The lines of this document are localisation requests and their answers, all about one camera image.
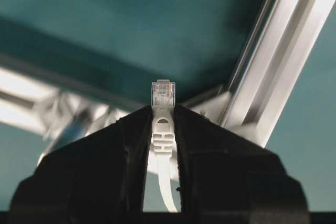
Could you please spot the square aluminium extrusion frame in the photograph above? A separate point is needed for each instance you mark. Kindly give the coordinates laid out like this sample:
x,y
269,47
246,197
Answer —
x,y
45,82

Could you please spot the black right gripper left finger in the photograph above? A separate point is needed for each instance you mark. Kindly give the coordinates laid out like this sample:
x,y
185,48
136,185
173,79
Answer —
x,y
97,179

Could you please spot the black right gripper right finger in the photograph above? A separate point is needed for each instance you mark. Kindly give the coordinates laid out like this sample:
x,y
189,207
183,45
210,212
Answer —
x,y
225,178

